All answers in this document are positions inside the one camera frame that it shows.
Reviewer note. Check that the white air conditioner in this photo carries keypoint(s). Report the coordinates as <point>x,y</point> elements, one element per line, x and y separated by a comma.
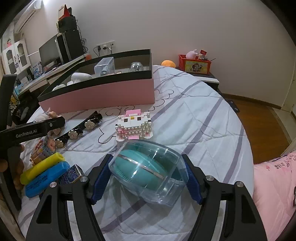
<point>25,17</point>

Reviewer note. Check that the teal brush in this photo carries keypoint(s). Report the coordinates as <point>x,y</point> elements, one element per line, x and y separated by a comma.
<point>143,171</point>

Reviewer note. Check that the blue box on desk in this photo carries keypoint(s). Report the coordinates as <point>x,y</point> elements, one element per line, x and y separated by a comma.
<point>37,69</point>

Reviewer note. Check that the colourful crayon pack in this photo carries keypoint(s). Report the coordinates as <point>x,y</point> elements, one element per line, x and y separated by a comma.
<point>42,150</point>

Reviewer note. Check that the white bunny figure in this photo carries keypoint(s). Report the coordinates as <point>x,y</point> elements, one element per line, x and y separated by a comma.
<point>59,87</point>

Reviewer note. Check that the black and white nightstand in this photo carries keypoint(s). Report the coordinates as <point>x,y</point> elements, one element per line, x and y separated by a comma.
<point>209,80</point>

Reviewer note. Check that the black speaker box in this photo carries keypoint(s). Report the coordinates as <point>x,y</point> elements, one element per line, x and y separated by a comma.
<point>68,23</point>

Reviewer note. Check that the black metal bracket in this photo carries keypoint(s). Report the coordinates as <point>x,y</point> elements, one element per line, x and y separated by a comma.
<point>232,105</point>

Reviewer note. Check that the white wall power outlet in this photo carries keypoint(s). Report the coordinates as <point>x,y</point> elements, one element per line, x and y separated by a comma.
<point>106,45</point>

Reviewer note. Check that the small red card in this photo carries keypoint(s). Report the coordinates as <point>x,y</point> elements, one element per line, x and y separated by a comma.
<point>203,52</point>

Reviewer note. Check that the pink printed pillow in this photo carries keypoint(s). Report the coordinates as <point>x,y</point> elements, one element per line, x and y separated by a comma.
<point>272,197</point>

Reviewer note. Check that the blue highlighter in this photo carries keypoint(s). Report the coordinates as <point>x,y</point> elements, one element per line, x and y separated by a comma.
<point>46,179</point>

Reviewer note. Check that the white glass door cabinet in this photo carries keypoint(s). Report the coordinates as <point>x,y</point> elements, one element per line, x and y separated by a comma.
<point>24,53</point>

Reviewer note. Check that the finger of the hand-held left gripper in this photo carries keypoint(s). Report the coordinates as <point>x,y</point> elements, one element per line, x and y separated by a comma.
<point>27,134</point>
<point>8,99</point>

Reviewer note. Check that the small doll on cabinet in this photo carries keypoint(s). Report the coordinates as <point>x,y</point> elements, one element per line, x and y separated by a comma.
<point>9,43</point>

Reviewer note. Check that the yellow highlighter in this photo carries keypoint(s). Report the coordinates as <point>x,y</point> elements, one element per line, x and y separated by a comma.
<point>39,169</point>

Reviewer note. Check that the bottle with orange cap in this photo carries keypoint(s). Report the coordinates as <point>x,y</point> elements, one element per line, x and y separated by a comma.
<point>87,55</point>

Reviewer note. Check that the orange octopus plush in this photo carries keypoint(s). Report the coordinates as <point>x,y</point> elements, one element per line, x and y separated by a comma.
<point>168,63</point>

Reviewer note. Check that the white desk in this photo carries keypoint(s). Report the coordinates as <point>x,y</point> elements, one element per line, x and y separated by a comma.
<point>39,80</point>

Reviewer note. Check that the small beige doll figurine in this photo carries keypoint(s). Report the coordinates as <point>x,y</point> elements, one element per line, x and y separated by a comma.
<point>56,131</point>
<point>52,114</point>

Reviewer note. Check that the black flower hair clip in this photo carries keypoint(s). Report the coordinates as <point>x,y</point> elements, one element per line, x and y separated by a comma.
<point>89,124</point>

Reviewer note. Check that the person's left hand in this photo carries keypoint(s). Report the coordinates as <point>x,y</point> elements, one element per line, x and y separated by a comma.
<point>19,169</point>

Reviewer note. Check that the pink plush toy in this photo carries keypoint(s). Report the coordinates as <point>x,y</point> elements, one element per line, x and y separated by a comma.
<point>193,53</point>

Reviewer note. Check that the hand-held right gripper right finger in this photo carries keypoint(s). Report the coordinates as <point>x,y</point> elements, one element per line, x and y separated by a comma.
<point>193,187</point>

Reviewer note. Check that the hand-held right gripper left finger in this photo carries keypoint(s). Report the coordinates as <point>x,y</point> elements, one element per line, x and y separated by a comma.
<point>99,187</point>

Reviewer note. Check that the black office chair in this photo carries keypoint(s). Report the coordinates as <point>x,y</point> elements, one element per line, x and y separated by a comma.
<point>23,113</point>

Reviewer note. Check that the blue labelled metallic box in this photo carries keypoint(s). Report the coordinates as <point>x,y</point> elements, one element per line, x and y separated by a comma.
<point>71,173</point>

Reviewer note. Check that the black computer tower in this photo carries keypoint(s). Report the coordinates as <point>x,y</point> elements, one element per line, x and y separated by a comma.
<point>71,45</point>

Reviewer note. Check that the red printed crate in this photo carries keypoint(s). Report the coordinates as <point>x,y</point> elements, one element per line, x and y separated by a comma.
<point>195,66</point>

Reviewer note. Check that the pink box with black rim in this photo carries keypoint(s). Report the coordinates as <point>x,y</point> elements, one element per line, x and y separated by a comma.
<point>104,95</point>

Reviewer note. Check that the white wardrobe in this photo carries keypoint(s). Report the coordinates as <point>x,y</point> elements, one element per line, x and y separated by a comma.
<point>289,104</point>

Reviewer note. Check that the clear plastic pen case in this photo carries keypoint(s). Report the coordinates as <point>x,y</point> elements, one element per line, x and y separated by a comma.
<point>104,64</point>

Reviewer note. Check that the white cat brick figure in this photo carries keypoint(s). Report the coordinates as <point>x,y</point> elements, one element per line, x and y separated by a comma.
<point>134,126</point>

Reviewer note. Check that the black computer monitor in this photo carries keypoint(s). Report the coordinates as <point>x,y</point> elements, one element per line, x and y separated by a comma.
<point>48,52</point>

